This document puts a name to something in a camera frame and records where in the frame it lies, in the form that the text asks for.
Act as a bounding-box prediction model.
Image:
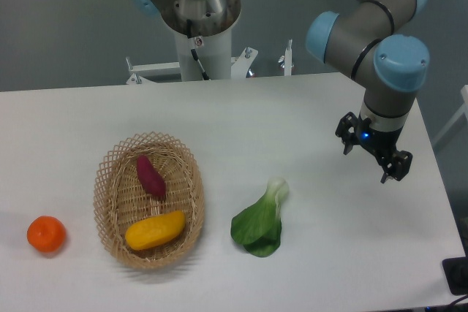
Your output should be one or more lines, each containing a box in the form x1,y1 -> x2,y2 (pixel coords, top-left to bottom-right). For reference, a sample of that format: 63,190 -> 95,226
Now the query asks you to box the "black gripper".
335,112 -> 412,183

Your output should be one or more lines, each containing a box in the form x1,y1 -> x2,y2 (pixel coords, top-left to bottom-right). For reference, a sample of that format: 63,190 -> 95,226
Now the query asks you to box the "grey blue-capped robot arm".
133,0 -> 430,180

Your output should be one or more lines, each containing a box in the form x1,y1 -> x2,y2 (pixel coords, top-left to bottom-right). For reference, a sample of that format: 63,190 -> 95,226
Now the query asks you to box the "woven wicker basket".
94,132 -> 205,270

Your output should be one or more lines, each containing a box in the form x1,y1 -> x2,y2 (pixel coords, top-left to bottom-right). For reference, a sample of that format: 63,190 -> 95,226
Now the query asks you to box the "yellow mango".
124,210 -> 186,251

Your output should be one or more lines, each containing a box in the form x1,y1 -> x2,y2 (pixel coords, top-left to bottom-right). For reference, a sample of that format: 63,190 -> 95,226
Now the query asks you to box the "green bok choy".
230,177 -> 290,258

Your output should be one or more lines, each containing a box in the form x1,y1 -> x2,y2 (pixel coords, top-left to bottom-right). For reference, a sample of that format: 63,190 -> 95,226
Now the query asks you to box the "black device at table edge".
442,257 -> 467,295

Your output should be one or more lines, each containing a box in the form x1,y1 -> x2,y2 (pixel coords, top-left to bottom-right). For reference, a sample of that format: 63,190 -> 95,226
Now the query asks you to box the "purple sweet potato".
137,155 -> 166,200

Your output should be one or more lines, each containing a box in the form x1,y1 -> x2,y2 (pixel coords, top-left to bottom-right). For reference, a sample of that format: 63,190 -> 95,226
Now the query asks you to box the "orange tangerine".
26,216 -> 67,254

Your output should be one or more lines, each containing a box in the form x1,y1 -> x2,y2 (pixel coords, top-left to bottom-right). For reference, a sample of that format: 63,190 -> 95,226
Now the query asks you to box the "white frame at right edge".
431,85 -> 467,150

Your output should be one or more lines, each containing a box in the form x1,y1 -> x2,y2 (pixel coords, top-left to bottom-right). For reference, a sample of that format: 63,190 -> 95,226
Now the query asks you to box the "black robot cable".
185,19 -> 212,81

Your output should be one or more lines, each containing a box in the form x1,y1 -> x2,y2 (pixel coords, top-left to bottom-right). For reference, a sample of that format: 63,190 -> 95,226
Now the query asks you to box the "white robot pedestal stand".
125,26 -> 295,85

